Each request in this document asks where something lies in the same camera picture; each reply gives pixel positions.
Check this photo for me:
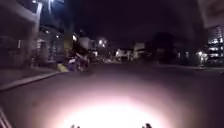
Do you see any street lamp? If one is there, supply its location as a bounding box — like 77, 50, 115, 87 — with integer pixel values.
97, 38, 105, 47

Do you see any group of parked scooters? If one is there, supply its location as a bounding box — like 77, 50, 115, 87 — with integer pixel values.
66, 51, 92, 73

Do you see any building with lit windows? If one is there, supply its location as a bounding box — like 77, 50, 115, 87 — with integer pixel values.
196, 0, 224, 66

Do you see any dark asphalt road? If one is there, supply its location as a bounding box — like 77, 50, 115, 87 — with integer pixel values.
0, 62, 224, 128

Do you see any building with lit sign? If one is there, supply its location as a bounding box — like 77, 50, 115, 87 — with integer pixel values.
70, 30, 98, 60

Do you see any tall dark building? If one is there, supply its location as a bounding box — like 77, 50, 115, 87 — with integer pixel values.
0, 0, 69, 69

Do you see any pale low building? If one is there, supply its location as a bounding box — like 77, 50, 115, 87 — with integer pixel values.
114, 41, 147, 62

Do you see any dark tree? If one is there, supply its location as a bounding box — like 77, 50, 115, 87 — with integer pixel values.
146, 31, 178, 64

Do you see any grey pavement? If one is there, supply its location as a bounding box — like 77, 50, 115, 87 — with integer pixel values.
0, 65, 68, 92

